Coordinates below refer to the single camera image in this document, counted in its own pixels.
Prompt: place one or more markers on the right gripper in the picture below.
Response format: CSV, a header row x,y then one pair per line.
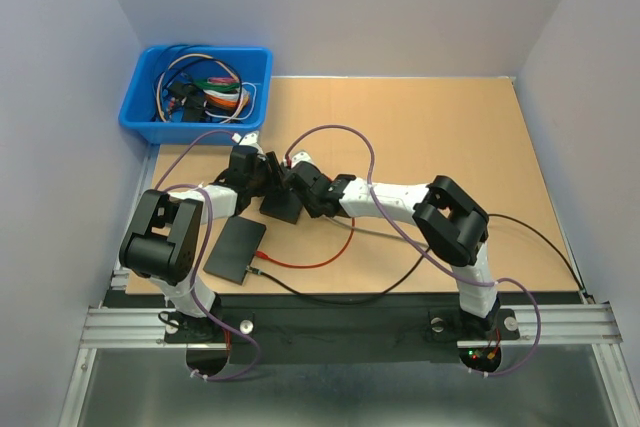
x,y
312,211

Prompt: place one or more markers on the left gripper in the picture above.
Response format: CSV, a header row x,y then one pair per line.
x,y
278,174

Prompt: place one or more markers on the black network switch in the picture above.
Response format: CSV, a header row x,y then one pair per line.
x,y
281,204
235,249

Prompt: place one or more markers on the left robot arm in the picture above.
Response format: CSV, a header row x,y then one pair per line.
x,y
163,242

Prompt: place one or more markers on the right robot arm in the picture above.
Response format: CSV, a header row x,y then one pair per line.
x,y
453,225

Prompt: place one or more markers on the blue plastic bin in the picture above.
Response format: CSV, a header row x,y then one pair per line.
x,y
179,92

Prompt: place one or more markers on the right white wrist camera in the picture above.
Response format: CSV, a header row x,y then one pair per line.
x,y
293,160

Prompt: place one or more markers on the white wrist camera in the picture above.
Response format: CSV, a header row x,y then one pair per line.
x,y
250,139
293,160

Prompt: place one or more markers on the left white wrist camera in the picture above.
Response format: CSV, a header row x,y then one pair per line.
x,y
250,139

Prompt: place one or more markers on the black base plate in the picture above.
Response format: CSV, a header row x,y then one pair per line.
x,y
252,330

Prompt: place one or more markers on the aluminium frame rail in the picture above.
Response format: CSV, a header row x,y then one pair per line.
x,y
550,322

